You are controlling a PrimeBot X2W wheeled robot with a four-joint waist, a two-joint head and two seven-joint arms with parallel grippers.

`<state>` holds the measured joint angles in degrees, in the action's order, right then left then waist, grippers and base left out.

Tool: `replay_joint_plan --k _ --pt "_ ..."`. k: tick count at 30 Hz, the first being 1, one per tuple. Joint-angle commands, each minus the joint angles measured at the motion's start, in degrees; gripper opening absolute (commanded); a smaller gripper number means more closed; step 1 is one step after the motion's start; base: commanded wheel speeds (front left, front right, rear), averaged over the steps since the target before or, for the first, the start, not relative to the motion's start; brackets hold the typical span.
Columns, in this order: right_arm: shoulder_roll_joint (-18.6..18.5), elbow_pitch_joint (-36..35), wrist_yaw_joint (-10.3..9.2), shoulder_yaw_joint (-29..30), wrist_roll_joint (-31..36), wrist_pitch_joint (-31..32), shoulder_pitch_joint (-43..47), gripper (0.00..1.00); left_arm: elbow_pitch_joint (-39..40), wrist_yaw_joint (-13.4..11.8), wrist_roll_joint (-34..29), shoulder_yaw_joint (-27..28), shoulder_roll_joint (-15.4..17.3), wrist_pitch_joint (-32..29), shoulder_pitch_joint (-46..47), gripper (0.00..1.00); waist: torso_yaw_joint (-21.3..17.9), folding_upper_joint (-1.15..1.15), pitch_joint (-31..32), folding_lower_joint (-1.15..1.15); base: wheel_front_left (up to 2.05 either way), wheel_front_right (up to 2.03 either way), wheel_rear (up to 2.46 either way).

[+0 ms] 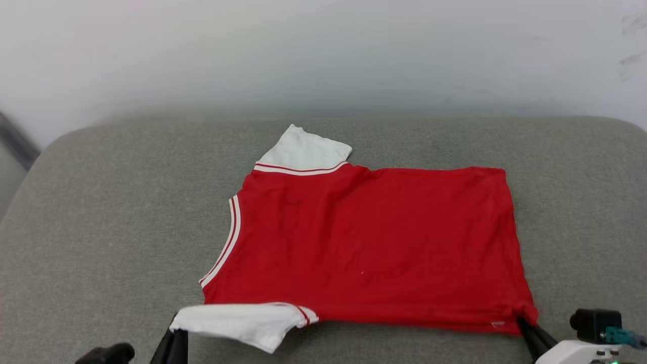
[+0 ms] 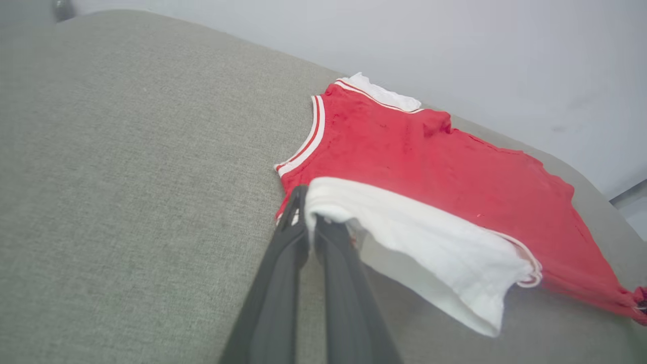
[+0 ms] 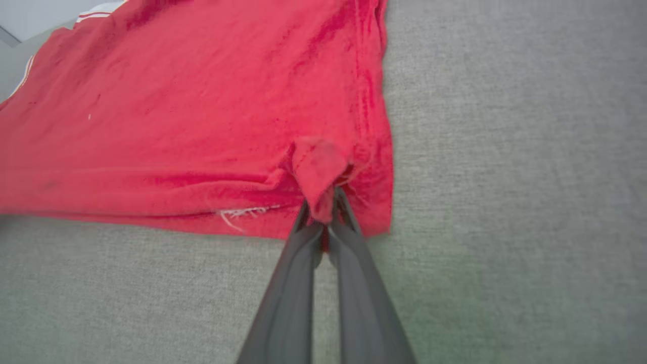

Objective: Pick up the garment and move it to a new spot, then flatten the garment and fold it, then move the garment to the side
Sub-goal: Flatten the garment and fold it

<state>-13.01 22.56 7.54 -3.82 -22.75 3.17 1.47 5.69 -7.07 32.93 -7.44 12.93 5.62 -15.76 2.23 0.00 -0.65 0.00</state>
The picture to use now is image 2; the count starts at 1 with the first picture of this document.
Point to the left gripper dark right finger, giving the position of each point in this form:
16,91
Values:
349,313

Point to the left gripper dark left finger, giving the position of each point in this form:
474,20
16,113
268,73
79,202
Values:
275,303

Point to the red and white basketball jersey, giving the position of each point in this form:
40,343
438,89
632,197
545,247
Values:
429,162

